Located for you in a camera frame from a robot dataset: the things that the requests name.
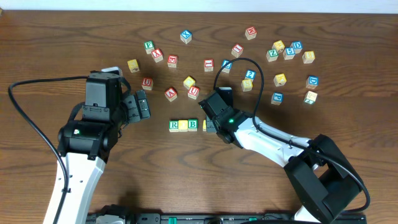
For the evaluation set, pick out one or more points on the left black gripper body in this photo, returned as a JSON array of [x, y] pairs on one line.
[[142, 104]]

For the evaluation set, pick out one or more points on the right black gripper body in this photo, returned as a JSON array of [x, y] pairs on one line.
[[210, 125]]

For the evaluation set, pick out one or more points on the green B block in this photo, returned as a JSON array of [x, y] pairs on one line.
[[192, 124]]

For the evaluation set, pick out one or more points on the green R block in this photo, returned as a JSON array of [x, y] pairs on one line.
[[173, 126]]

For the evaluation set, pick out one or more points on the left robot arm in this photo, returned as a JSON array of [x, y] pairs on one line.
[[84, 143]]

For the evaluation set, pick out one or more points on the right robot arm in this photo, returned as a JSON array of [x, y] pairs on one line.
[[321, 176]]

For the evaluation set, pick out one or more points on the red U block left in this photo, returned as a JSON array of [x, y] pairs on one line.
[[147, 83]]

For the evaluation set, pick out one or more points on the red u block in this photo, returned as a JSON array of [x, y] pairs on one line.
[[193, 92], [147, 83]]

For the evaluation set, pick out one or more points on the red A block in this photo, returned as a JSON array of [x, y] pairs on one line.
[[171, 94]]

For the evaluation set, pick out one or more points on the red U block centre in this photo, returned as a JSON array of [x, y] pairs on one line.
[[193, 92]]

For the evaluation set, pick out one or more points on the yellow block below 2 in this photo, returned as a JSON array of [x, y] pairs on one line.
[[246, 85]]

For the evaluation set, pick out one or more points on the blue L block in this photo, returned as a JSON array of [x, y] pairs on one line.
[[226, 66]]

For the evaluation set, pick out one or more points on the blue 2 block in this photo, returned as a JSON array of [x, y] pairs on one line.
[[250, 75]]

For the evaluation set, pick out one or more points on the red I block centre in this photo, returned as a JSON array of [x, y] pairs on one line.
[[208, 65]]

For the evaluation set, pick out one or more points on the red i block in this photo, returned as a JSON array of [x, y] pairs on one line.
[[208, 65], [237, 50]]

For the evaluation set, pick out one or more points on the red X block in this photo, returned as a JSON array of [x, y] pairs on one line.
[[157, 55]]

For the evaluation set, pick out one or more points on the red E block left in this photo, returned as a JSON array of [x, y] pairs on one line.
[[172, 61]]

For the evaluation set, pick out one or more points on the red e block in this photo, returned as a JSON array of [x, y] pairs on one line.
[[172, 61], [250, 33]]

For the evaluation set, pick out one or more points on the blue block lower right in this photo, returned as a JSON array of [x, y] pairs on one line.
[[277, 98]]

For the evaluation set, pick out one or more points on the green F block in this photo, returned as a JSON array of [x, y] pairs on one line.
[[149, 46]]

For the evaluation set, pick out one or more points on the red I block upper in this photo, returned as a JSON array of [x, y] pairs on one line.
[[237, 50]]

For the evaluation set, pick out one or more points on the blue X block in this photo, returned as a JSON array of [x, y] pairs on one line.
[[186, 36]]

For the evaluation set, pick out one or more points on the red E block top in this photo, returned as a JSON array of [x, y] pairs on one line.
[[250, 33]]

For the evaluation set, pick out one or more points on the white green Z block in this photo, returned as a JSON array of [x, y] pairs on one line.
[[310, 97]]

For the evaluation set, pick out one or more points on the blue 5 block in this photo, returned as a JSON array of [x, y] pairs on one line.
[[288, 53]]

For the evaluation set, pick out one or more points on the blue D block right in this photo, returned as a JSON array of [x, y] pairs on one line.
[[312, 82]]

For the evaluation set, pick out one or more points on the blue d block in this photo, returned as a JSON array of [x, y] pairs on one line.
[[297, 46], [312, 82]]

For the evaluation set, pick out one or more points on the blue D block upper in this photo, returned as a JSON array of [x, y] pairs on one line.
[[297, 46]]

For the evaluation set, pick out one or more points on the yellow 8 block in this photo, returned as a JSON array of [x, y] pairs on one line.
[[308, 57]]

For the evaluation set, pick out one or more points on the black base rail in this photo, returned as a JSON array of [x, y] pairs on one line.
[[155, 218]]

